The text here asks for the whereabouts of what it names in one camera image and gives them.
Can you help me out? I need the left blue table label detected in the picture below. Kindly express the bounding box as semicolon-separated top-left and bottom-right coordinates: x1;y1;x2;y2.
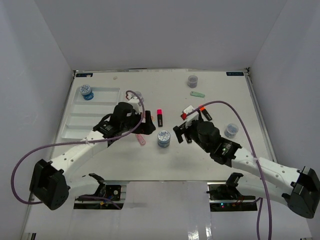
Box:
75;73;93;78

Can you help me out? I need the orange cap black highlighter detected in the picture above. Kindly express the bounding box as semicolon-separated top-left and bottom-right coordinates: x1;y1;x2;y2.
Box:
199;106;213;121

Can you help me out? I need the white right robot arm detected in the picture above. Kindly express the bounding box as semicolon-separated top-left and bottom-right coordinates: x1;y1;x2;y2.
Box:
173;120;320;219

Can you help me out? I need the white compartment tray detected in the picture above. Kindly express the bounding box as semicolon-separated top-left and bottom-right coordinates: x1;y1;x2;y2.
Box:
59;87;122;142

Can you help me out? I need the clear jar of clips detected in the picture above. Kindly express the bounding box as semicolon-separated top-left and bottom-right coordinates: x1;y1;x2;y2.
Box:
135;91;144;101

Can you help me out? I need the pink stapler case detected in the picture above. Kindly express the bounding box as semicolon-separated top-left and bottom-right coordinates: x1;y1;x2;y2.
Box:
135;134;146;146

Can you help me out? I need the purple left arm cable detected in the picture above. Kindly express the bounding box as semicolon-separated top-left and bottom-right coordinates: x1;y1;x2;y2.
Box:
11;89;146;205

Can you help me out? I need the right blue table label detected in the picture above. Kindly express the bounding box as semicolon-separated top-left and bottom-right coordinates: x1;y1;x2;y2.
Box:
226;71;244;77

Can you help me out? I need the blue table label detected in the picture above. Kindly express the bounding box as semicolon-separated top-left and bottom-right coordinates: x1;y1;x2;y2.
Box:
75;73;93;78
226;71;244;77

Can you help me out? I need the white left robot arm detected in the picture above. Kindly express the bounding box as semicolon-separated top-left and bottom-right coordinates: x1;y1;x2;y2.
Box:
29;98;156;211

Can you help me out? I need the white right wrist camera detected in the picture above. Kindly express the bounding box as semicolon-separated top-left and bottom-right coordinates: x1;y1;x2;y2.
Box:
180;105;199;129

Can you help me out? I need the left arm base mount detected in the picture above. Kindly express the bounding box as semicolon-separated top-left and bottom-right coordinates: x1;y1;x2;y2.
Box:
74;173;126;210

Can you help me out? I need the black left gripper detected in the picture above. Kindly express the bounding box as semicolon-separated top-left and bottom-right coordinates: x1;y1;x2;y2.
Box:
121;109;156;135

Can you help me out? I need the pink cap black highlighter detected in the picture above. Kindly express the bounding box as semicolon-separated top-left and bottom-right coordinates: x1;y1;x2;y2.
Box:
157;109;163;128

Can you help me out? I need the blue lidded jar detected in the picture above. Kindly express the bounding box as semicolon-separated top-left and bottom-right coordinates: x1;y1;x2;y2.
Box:
79;84;94;101
157;130;171;148

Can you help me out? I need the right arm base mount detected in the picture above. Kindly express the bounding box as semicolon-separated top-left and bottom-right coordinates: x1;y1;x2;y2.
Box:
206;172;258;213

